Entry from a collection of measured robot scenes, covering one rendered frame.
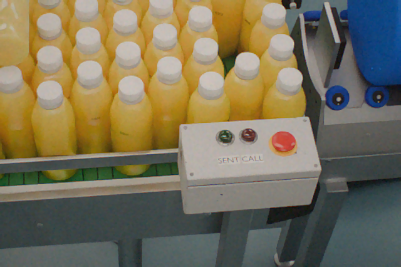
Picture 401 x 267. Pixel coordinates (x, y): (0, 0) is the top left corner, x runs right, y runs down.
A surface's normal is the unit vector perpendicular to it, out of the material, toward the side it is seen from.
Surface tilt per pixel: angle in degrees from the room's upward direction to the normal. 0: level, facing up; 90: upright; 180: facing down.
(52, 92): 0
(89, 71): 0
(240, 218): 90
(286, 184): 90
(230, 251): 90
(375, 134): 70
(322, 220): 90
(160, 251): 0
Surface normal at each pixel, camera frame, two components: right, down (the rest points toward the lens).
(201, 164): 0.06, -0.59
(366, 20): -0.99, 0.06
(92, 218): 0.12, 0.80
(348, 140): 0.14, 0.55
